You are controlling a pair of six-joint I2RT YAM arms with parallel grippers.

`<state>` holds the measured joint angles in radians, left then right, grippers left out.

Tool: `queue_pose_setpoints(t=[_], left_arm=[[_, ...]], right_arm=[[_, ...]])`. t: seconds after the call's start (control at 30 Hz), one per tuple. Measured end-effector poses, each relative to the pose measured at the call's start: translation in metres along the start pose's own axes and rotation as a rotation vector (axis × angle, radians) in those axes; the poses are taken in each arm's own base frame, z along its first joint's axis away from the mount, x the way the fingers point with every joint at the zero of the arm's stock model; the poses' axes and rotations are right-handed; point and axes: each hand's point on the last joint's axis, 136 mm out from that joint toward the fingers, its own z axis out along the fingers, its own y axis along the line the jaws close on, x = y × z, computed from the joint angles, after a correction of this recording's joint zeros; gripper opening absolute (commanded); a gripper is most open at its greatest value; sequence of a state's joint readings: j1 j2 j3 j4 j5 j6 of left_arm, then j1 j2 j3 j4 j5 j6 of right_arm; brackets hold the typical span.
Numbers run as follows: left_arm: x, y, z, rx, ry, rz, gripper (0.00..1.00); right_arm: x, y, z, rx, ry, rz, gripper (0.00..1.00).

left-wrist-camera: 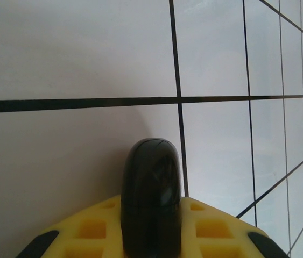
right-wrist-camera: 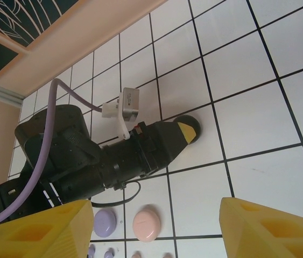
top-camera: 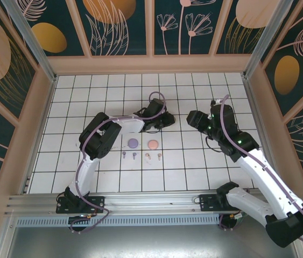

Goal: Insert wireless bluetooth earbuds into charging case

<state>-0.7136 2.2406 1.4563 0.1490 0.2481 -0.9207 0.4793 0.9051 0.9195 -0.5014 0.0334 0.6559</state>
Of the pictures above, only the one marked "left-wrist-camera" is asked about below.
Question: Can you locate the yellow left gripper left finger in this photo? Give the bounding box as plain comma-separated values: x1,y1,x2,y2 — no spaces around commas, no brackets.
15,195,125,258

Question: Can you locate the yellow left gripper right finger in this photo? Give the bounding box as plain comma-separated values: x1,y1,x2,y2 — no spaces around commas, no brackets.
179,196,291,258

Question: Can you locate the black earbud charging case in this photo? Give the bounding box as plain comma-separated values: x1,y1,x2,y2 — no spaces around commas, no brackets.
121,137,182,257

